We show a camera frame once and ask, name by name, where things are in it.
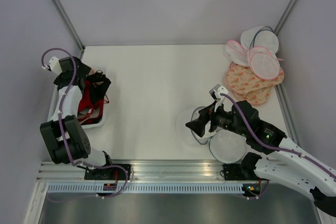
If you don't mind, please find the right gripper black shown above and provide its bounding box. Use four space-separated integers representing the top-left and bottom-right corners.
185 99 248 137

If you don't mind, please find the white mesh laundry bag blue trim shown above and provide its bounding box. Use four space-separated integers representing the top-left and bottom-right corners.
175 106 247 164

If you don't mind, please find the red bra from bag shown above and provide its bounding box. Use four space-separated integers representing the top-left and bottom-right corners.
77 81 111 124

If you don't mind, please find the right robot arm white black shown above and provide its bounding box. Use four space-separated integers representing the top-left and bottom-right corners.
185 101 335 216

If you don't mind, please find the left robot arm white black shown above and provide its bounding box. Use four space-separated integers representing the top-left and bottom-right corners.
40 57 114 180

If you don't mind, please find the right arm base black plate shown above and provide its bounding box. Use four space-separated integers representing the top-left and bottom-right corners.
219 164 251 181

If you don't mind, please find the left arm base black plate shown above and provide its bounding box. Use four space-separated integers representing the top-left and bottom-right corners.
84 164 132 181

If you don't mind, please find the floral orange laundry bag upper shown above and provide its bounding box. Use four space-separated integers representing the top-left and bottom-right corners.
224 65 284 94

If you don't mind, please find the floral orange laundry bag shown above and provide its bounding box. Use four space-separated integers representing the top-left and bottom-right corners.
233 87 271 105
224 65 284 94

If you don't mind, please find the floral orange laundry bag lower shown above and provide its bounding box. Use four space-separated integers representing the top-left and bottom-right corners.
233 87 271 105

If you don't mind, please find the pink trimmed mesh bag back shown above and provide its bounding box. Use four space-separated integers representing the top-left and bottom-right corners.
225 40 249 67

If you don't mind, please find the pink trimmed mesh bag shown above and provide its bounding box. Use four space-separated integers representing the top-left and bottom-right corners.
247 47 282 80
225 40 249 67

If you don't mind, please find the pink trimmed mesh bag front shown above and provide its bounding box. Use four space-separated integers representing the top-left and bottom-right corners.
247 47 282 80

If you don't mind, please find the white mesh bag blue zipper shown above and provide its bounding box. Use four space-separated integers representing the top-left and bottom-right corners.
240 26 279 54

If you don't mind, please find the black bra in basket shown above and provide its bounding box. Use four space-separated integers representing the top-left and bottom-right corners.
86 69 111 104

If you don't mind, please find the white plastic basket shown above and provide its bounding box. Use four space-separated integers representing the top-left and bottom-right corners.
47 65 110 130

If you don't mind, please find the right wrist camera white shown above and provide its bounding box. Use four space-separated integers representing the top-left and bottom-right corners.
209 84 228 112

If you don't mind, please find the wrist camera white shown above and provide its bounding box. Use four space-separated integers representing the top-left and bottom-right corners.
42 57 62 75
209 84 228 112

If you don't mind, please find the aluminium rail front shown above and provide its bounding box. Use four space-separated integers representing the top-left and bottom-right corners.
36 158 323 183

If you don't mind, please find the white slotted cable duct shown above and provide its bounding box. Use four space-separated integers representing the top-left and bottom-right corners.
47 183 244 194

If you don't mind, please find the right aluminium frame post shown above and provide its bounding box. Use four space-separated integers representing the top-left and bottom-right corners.
274 0 298 35

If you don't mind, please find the aluminium frame post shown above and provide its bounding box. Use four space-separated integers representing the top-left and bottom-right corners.
274 0 298 35
51 0 85 53

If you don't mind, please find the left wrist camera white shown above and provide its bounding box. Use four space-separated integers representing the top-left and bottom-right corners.
42 57 62 75

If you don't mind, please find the left aluminium frame post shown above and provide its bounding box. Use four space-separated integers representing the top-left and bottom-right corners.
51 0 85 53

